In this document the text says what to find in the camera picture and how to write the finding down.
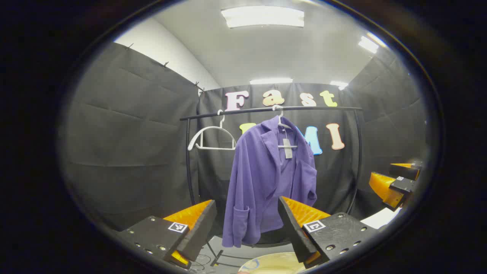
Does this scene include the white clothes hanger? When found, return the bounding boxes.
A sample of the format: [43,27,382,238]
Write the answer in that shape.
[188,110,237,151]
[272,105,299,150]

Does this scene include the purple corduroy jacket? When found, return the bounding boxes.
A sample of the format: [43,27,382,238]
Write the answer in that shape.
[222,115,318,248]

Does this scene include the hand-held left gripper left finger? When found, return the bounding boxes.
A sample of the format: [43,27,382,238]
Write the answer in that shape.
[118,200,217,269]

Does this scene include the black backdrop cloth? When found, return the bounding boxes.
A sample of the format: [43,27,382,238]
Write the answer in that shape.
[61,42,430,233]

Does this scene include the cream laundry hamper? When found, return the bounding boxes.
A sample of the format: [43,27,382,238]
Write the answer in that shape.
[238,252,307,274]

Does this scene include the black clothes rack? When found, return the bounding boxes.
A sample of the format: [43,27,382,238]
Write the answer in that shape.
[180,106,363,267]

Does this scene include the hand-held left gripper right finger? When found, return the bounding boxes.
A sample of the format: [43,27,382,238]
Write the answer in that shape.
[278,196,377,269]

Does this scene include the white board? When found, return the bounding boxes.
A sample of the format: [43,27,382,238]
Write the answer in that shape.
[360,207,402,229]

